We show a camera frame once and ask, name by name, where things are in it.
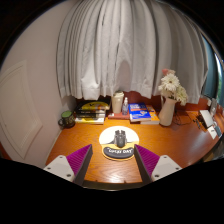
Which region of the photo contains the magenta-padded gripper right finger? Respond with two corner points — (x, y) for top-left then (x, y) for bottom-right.
(133, 143), (183, 186)

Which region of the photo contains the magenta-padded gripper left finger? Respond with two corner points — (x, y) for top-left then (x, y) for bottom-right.
(43, 143), (94, 187)

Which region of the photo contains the black and grey computer mouse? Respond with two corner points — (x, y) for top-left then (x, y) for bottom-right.
(113, 129), (128, 149)

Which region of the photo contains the white yellow black mouse pad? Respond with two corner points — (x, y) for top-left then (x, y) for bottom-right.
(98, 125), (140, 162)

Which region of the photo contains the dark mug with green inside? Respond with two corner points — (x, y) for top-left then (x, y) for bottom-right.
(57, 110), (77, 130)

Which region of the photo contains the white pitcher vase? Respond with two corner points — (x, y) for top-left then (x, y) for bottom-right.
(157, 96), (178, 127)

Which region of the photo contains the yellow and white book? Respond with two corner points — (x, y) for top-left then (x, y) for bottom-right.
(74, 117), (106, 125)

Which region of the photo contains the thin black book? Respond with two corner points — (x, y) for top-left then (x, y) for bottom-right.
(74, 109), (108, 116)
(75, 113), (107, 120)

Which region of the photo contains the blue book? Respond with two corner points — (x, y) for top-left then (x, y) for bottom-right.
(128, 102), (152, 123)

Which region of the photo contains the white box device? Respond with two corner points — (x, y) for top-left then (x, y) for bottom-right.
(199, 109), (214, 128)

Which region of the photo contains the yellow and black book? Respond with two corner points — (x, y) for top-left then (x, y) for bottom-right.
(75, 96), (112, 112)

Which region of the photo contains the clear spray bottle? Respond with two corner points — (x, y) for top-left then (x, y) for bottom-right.
(121, 96), (130, 116)

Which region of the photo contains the red-brown book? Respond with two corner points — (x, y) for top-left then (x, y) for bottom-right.
(107, 110), (131, 121)

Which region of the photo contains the cream lidded travel cup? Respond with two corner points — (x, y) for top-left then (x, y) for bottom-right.
(111, 90), (125, 114)

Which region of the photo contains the white flower bouquet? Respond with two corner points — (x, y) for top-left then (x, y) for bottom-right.
(157, 68), (189, 107)

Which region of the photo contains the white pleated curtain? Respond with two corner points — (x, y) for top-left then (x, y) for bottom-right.
(55, 0), (209, 104)

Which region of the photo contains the black cable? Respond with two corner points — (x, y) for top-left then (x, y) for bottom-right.
(173, 111), (202, 127)

